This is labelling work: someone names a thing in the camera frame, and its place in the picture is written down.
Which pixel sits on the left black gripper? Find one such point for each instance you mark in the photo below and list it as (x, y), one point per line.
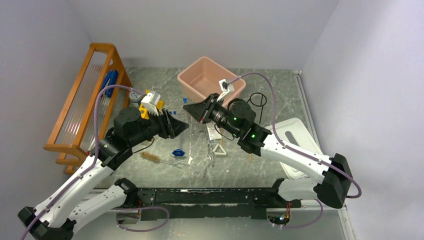
(176, 126)

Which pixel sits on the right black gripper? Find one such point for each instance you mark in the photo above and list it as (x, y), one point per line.
(205, 109)

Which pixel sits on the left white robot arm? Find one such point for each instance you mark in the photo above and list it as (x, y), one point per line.
(63, 213)

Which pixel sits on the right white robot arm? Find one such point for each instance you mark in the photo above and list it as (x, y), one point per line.
(328, 178)

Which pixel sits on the clear acrylic tube rack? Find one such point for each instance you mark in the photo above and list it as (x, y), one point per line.
(181, 114)

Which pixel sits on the metal crucible tongs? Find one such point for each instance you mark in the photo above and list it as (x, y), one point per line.
(210, 153)

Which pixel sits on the white powder zip bag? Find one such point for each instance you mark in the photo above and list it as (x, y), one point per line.
(212, 132)

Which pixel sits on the pink plastic bin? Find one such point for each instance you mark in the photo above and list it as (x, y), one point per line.
(202, 77)

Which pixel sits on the yellow test tube rack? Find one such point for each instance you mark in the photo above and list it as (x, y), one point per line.
(144, 113)

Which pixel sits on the brown test tube brush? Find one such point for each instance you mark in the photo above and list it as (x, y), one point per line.
(155, 159)

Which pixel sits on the white clay triangle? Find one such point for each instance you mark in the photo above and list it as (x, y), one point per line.
(219, 150)

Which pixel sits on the yellow rubber tubing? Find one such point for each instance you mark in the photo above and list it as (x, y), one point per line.
(250, 155)

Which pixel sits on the blue clamp on rack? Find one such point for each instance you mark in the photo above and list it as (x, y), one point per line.
(109, 79)

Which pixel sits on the white plastic lid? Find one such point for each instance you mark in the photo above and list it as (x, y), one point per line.
(291, 144)

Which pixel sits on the wooden drying rack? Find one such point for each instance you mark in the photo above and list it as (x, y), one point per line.
(73, 133)

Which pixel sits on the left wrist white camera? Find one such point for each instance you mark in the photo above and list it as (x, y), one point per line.
(150, 101)

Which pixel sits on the wrist white camera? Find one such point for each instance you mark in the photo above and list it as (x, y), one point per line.
(150, 101)
(226, 87)

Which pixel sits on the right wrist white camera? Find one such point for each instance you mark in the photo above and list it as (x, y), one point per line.
(226, 87)

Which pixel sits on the black ring stand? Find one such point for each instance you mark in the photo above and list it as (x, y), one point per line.
(259, 100)

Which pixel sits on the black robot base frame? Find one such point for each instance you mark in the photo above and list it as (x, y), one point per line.
(195, 203)

